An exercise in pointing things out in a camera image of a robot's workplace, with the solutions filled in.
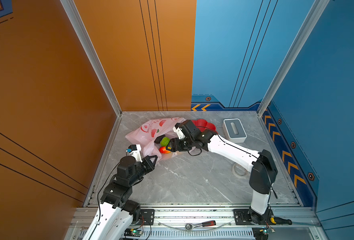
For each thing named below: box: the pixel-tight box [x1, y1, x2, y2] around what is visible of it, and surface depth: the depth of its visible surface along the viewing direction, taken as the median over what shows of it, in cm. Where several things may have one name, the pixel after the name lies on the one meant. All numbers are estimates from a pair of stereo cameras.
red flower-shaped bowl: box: [191, 119, 219, 135], surface depth 111 cm
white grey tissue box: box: [222, 118, 247, 143], surface depth 104 cm
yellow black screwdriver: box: [270, 217, 292, 225], surface depth 72 cm
